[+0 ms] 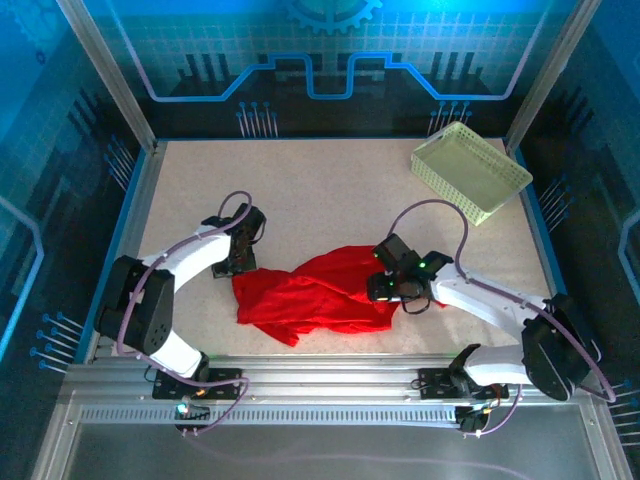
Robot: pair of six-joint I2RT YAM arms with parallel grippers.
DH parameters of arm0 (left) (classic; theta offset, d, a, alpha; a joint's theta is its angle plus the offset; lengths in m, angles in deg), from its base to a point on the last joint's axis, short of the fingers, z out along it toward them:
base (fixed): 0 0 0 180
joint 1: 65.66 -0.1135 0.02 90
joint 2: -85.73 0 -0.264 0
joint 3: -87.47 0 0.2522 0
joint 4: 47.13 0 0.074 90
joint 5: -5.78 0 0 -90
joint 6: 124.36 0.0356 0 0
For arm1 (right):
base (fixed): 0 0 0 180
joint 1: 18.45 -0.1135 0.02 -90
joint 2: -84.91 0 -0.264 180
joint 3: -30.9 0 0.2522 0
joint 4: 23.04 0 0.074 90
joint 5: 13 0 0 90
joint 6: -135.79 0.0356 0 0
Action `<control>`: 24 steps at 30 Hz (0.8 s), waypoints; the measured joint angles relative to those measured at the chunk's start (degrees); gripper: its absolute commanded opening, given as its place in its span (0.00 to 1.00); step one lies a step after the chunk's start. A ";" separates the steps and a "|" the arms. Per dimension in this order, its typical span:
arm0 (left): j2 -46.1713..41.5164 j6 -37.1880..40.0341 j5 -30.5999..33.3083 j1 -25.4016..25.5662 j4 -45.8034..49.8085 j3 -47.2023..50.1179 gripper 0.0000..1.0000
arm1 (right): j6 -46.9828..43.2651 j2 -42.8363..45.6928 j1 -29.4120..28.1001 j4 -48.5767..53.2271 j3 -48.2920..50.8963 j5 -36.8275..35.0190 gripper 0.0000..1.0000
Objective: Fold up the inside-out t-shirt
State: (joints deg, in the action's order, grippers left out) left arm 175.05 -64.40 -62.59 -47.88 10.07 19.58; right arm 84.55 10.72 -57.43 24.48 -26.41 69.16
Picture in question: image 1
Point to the red t-shirt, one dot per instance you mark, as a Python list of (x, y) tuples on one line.
[(310, 300)]

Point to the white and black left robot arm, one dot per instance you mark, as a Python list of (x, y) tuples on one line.
[(195, 255)]

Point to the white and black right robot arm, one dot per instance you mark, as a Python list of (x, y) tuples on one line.
[(480, 300)]

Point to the pale green plastic basket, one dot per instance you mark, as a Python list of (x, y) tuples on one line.
[(465, 160)]

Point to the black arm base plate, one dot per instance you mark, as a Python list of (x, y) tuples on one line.
[(225, 380), (435, 382)]

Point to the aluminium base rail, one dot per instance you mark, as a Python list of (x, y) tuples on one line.
[(325, 377)]

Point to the aluminium frame post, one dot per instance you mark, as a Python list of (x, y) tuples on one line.
[(107, 75), (550, 75)]

